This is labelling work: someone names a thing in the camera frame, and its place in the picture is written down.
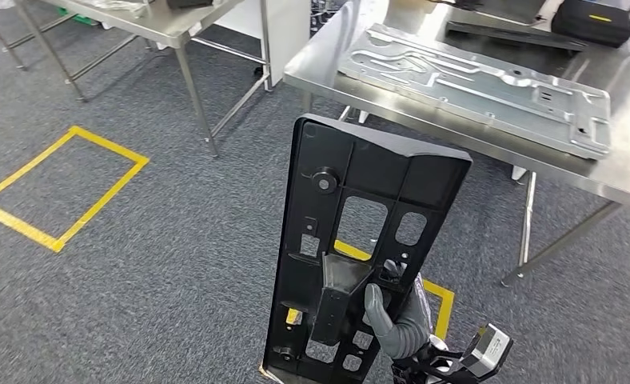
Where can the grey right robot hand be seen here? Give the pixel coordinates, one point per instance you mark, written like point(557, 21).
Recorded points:
point(405, 334)

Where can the black plastic panel part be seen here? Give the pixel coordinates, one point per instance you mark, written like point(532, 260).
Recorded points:
point(320, 148)
point(505, 34)

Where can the steel workbench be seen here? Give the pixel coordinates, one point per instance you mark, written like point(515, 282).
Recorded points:
point(320, 69)

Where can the stamped grey metal plate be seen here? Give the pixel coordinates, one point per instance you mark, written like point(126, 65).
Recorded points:
point(505, 100)

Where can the black zip case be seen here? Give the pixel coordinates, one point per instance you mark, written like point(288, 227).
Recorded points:
point(590, 24)

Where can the small steel table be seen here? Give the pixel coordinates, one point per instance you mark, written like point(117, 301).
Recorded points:
point(151, 24)

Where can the clear plastic sheet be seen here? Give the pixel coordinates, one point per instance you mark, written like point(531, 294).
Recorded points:
point(116, 5)

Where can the green object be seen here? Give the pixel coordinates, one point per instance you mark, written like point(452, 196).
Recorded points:
point(79, 17)

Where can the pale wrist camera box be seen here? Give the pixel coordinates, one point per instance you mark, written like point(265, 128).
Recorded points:
point(490, 350)

